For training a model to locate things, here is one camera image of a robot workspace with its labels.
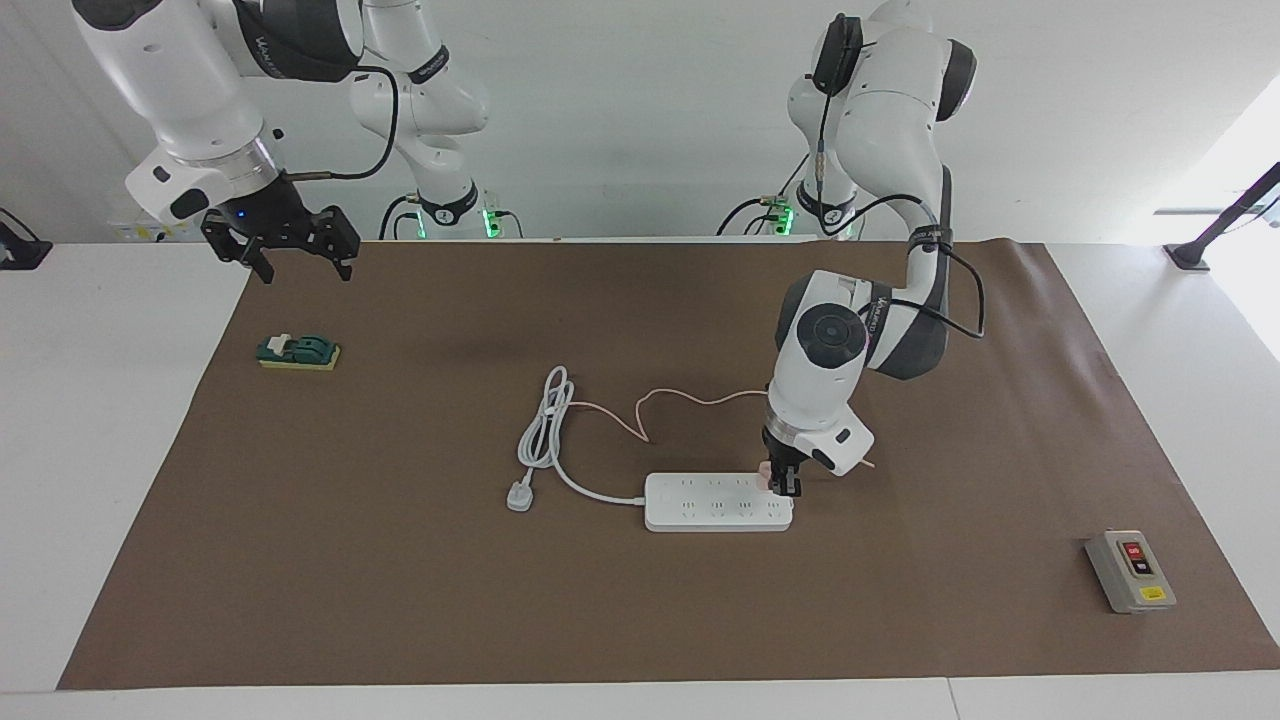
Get green knife switch yellow base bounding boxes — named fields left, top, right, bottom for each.
left=256, top=332, right=343, bottom=373

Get brown table mat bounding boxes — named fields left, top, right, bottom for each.
left=56, top=240, right=1280, bottom=692

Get black stand with clamp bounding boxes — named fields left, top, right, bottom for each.
left=1164, top=160, right=1280, bottom=272

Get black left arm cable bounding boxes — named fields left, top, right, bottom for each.
left=809, top=15, right=987, bottom=342

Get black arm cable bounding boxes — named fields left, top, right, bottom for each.
left=809, top=15, right=987, bottom=342
left=279, top=64, right=402, bottom=184

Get black table clamp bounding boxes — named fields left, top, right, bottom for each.
left=0, top=207, right=53, bottom=272

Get black base cable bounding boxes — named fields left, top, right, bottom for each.
left=715, top=150, right=812, bottom=239
left=377, top=192, right=427, bottom=242

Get grey push button box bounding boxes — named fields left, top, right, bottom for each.
left=1084, top=529, right=1178, bottom=615

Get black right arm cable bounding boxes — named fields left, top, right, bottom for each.
left=279, top=64, right=402, bottom=184

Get white box yellow labels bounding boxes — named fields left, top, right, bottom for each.
left=108, top=218, right=203, bottom=244

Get white power strip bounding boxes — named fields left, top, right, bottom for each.
left=643, top=471, right=796, bottom=534

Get white power strip cable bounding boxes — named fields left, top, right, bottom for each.
left=505, top=365, right=649, bottom=515

